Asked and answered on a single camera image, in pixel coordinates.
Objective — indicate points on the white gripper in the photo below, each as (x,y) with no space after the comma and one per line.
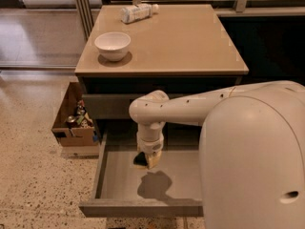
(151,147)

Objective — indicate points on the green yellow sponge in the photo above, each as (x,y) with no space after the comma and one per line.
(140,161)

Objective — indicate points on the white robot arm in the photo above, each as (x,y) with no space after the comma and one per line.
(251,150)

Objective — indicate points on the open grey middle drawer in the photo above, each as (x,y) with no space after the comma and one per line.
(170,189)

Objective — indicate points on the closed grey top drawer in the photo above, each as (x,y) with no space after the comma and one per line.
(119,106)

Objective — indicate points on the grey drawer cabinet beige top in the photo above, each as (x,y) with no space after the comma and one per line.
(184,49)

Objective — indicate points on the cardboard box with items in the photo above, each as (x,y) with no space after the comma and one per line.
(73,104)

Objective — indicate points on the metal can in box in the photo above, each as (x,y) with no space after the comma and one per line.
(71,121)

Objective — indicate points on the white ceramic bowl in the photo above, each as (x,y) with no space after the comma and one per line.
(113,46)

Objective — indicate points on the white plastic bottle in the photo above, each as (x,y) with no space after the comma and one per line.
(138,12)

